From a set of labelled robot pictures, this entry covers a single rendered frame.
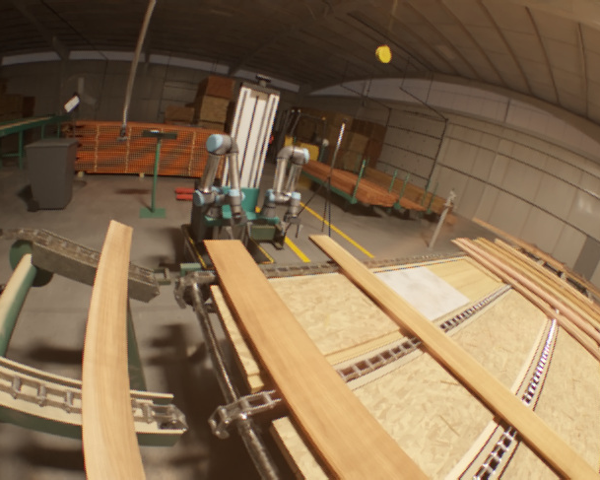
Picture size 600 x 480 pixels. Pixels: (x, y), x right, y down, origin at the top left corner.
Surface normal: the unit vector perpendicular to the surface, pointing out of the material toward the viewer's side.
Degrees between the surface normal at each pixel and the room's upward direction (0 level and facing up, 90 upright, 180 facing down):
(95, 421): 22
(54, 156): 94
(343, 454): 0
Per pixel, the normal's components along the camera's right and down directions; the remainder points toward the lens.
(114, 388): 0.54, -0.83
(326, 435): 0.24, -0.89
